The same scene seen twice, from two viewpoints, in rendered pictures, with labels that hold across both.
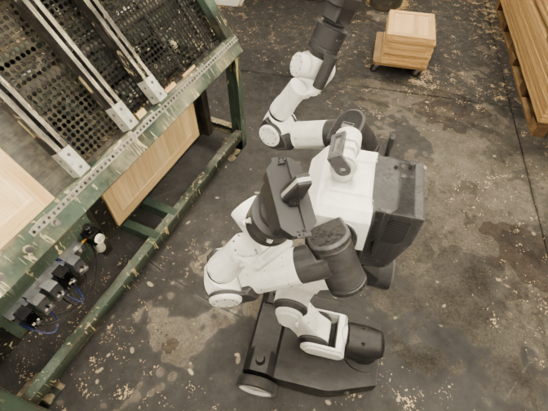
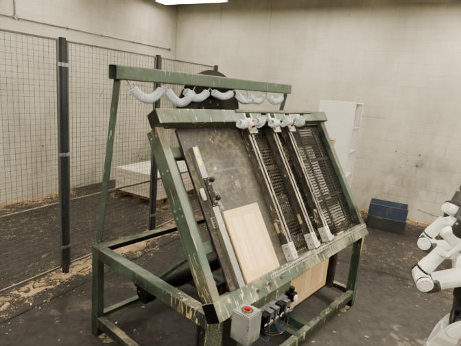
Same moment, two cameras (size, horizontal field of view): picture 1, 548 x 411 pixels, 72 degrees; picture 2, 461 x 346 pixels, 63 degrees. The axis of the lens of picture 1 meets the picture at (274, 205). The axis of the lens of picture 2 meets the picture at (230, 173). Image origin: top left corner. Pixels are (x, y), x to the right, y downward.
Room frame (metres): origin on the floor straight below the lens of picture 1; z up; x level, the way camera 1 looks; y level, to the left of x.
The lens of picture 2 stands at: (-1.54, 0.63, 2.10)
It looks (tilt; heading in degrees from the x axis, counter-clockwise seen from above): 12 degrees down; 15
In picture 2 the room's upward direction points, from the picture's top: 5 degrees clockwise
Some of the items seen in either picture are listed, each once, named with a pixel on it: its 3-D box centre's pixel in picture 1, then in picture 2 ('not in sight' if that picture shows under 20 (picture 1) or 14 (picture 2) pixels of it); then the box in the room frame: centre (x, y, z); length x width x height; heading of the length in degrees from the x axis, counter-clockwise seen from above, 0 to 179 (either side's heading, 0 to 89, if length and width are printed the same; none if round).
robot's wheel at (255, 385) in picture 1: (256, 386); not in sight; (0.46, 0.09, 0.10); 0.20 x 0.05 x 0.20; 77
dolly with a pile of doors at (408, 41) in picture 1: (402, 41); not in sight; (3.55, -1.25, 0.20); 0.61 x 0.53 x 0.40; 167
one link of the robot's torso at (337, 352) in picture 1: (324, 333); not in sight; (0.65, -0.24, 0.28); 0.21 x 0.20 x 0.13; 77
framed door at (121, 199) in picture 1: (152, 143); (304, 272); (1.72, 0.74, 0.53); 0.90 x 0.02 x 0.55; 155
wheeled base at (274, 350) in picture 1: (316, 338); not in sight; (0.66, -0.21, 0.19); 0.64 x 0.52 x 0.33; 77
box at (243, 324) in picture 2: not in sight; (245, 324); (0.29, 0.97, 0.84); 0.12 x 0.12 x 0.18; 65
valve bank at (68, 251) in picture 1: (65, 280); (277, 312); (0.72, 0.85, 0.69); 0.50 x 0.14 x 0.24; 155
